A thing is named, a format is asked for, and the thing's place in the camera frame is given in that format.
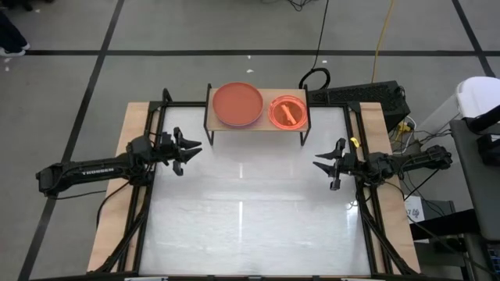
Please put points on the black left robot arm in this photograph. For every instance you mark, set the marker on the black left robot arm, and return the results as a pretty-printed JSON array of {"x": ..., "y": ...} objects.
[{"x": 90, "y": 171}]

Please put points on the translucent orange plate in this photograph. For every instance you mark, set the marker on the translucent orange plate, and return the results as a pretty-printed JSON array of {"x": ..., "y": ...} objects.
[{"x": 288, "y": 112}]

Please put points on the wooden shelf with black legs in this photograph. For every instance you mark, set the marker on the wooden shelf with black legs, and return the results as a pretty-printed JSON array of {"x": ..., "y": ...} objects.
[{"x": 266, "y": 93}]

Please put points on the white rounded chair back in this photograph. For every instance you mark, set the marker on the white rounded chair back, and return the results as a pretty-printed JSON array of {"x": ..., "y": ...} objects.
[{"x": 478, "y": 95}]

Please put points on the red opaque plate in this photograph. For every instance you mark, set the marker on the red opaque plate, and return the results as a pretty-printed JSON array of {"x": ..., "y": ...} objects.
[{"x": 237, "y": 103}]

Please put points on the yellow power plug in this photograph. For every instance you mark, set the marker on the yellow power plug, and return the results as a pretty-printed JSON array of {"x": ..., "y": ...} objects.
[{"x": 404, "y": 127}]

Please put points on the black computer case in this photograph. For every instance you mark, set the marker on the black computer case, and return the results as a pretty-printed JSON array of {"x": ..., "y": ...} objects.
[{"x": 363, "y": 97}]

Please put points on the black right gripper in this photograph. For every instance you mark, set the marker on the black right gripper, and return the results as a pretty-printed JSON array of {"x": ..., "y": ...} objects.
[{"x": 345, "y": 164}]

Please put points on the person's shoe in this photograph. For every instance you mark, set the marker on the person's shoe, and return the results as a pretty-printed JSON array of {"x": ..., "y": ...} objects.
[{"x": 11, "y": 39}]

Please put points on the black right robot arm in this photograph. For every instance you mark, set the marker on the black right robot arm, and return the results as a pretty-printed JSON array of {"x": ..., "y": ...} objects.
[{"x": 410, "y": 162}]

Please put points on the black metal rig frame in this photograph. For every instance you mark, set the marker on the black metal rig frame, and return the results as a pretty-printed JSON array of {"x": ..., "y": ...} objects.
[{"x": 183, "y": 104}]

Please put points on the purple opaque plate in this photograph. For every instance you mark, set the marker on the purple opaque plate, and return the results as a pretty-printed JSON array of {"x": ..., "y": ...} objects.
[{"x": 234, "y": 126}]

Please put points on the small yellow tag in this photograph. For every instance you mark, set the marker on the small yellow tag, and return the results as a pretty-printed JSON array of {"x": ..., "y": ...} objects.
[{"x": 354, "y": 142}]

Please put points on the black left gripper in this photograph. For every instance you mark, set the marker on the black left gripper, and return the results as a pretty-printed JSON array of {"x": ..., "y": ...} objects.
[{"x": 170, "y": 148}]

